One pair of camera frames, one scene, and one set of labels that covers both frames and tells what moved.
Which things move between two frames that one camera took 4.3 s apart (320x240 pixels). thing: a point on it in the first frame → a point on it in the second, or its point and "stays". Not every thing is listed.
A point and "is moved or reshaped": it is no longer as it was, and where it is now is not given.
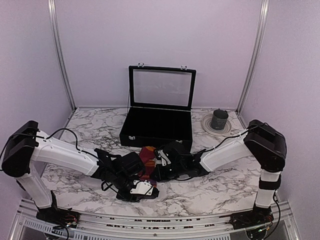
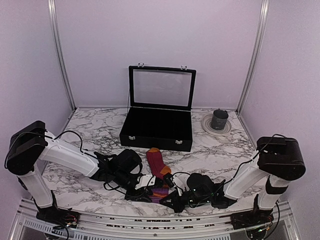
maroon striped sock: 147,154 is moved or reshaped
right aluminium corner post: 256,57 stays
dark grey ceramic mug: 219,119 stays
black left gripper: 121,196 → 138,196
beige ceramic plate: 206,124 stays
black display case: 160,106 stays
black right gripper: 161,176 → 176,204
